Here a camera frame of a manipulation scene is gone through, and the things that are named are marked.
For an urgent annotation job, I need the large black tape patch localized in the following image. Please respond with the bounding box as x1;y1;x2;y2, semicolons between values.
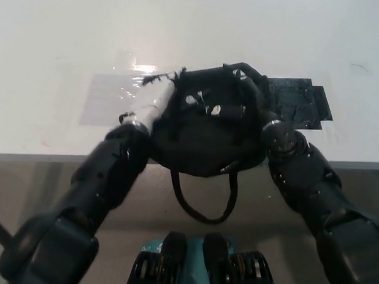
261;75;326;132

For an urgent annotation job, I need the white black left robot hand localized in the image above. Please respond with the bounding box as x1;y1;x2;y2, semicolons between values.
118;64;208;134

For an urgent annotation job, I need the clear plastic film sheet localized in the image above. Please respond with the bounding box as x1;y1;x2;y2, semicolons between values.
78;70;151;129

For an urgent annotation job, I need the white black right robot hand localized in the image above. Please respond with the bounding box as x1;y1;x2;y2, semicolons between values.
208;58;278;128

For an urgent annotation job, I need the black teal robot torso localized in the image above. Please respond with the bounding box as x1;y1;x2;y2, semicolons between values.
129;228;281;284

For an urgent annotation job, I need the black soft travel bag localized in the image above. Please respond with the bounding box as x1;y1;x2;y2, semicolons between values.
145;62;273;227

